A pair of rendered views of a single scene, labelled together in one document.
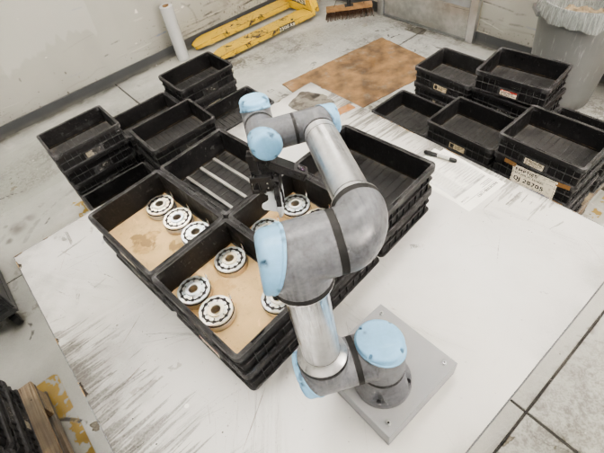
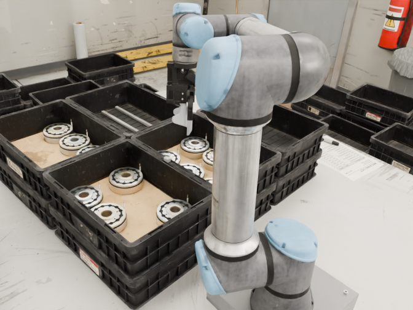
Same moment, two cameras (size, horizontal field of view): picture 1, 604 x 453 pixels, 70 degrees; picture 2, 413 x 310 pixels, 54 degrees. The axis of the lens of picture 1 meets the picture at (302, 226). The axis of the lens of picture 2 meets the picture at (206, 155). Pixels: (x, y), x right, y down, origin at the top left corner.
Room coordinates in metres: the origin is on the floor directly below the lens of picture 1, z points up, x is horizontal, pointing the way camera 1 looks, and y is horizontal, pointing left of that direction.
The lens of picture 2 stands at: (-0.17, 0.18, 1.58)
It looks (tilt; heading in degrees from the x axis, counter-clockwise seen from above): 32 degrees down; 350
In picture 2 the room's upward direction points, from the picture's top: 4 degrees clockwise
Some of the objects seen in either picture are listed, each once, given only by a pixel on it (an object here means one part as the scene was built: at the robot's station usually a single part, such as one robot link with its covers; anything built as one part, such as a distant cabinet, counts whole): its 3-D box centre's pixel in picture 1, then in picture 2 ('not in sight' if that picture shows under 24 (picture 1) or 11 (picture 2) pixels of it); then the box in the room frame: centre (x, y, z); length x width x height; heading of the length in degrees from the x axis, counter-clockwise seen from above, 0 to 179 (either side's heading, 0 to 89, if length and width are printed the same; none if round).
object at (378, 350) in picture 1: (377, 351); (286, 253); (0.44, -0.12, 0.93); 0.13 x 0.12 x 0.14; 96
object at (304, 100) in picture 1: (309, 102); not in sight; (1.88, -0.15, 0.71); 0.22 x 0.19 x 0.01; 33
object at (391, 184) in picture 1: (362, 178); (259, 132); (1.10, -0.24, 0.87); 0.40 x 0.30 x 0.11; 39
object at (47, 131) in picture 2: (160, 205); (58, 130); (1.17, 0.49, 0.86); 0.10 x 0.10 x 0.01
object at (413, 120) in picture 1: (411, 127); not in sight; (2.11, -0.77, 0.26); 0.40 x 0.30 x 0.23; 33
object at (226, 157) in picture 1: (226, 180); (128, 119); (1.23, 0.24, 0.87); 0.40 x 0.30 x 0.11; 39
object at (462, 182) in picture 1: (453, 176); (337, 155); (1.19, -0.62, 0.70); 0.33 x 0.23 x 0.01; 33
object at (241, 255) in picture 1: (229, 259); (126, 176); (0.86, 0.24, 0.86); 0.10 x 0.10 x 0.01
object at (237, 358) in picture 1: (231, 281); (128, 186); (0.73, 0.23, 0.92); 0.40 x 0.30 x 0.02; 39
